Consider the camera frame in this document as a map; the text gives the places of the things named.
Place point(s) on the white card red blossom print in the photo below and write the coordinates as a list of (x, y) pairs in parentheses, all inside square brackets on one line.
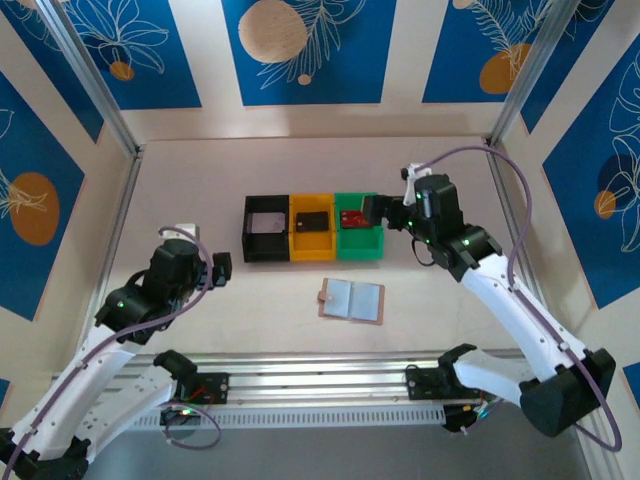
[(265, 223)]

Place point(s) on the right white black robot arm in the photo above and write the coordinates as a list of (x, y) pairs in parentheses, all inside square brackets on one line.
[(510, 310)]

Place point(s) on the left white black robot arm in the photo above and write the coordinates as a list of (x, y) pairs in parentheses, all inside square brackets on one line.
[(75, 390)]

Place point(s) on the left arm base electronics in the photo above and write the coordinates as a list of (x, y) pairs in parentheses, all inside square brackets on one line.
[(180, 415)]

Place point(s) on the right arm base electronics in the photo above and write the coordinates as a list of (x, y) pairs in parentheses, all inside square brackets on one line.
[(457, 422)]

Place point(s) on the black card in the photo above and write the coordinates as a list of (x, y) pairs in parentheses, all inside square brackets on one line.
[(312, 221)]

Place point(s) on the green plastic bin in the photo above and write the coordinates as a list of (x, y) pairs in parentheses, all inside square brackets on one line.
[(360, 247)]

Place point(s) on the black plastic bin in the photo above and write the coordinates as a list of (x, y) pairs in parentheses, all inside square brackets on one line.
[(265, 250)]

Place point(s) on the yellow plastic bin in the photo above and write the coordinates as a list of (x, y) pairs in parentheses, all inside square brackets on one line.
[(312, 250)]

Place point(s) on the aluminium side rail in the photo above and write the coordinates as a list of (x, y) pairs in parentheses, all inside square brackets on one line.
[(120, 210), (500, 190)]

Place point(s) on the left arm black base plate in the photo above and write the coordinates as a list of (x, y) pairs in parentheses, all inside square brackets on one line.
[(217, 385)]

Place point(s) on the aluminium rail frame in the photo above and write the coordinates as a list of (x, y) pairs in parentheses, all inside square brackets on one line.
[(320, 380)]

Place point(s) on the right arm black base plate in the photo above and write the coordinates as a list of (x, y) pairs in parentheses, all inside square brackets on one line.
[(422, 382)]

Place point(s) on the aluminium corner post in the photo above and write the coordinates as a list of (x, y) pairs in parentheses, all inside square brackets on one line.
[(90, 75), (530, 75)]

